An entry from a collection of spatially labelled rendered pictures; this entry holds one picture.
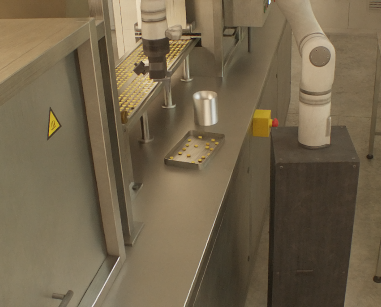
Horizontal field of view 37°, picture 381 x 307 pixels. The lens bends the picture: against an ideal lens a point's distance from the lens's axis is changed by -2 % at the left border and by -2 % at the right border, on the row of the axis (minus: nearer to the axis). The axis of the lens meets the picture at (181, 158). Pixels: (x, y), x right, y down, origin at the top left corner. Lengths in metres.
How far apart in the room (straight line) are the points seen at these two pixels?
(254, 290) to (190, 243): 1.11
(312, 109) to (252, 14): 0.69
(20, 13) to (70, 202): 0.42
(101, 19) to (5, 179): 0.42
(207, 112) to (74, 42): 0.94
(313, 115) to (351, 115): 2.30
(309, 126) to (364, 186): 1.49
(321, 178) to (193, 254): 0.54
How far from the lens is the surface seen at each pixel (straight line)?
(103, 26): 1.13
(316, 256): 1.83
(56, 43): 0.92
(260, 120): 1.99
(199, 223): 1.38
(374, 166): 3.34
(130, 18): 2.31
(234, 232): 1.75
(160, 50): 1.61
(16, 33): 1.02
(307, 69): 1.62
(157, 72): 1.62
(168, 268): 1.25
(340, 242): 1.81
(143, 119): 1.76
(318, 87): 1.64
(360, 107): 4.09
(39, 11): 1.23
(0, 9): 1.27
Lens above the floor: 1.58
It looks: 28 degrees down
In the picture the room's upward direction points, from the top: 4 degrees counter-clockwise
